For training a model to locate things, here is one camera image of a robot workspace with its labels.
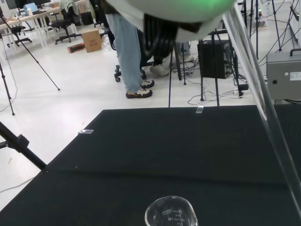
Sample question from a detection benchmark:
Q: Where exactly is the thin black tripod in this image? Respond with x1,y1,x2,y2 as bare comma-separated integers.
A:
0,14,61,116

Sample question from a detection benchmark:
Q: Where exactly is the white power strip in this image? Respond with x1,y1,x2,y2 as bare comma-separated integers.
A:
231,89,250,97

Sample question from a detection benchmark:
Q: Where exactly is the brown cardboard box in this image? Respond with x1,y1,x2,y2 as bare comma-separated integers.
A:
81,28,103,53

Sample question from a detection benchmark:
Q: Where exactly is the black office chair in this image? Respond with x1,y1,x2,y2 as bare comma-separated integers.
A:
10,24,32,47
50,9,82,45

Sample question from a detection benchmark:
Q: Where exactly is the black computer tower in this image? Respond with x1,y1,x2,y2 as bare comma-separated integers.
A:
197,39,238,80

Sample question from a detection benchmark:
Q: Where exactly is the thick black tripod stand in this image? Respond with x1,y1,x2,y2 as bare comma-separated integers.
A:
0,121,47,170

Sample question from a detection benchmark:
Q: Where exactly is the white desk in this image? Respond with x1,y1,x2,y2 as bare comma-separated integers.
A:
0,4,78,51

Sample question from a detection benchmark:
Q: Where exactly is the black metal stand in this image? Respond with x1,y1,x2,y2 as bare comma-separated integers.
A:
199,29,221,107

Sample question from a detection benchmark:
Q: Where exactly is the black bench cloth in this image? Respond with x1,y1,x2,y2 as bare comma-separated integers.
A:
0,105,301,226

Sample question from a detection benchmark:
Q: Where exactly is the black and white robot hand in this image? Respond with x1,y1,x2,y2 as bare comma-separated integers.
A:
103,0,238,57

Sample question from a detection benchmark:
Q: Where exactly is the black chair base with casters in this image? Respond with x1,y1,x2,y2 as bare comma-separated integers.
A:
114,60,153,83

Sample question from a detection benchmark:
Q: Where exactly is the grey metal box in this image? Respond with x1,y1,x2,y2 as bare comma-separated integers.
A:
267,48,301,102

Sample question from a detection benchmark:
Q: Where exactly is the black and red flat box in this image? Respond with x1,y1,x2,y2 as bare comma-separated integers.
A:
67,43,86,54

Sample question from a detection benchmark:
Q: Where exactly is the clear glass beaker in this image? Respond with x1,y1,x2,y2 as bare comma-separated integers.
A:
144,195,199,226

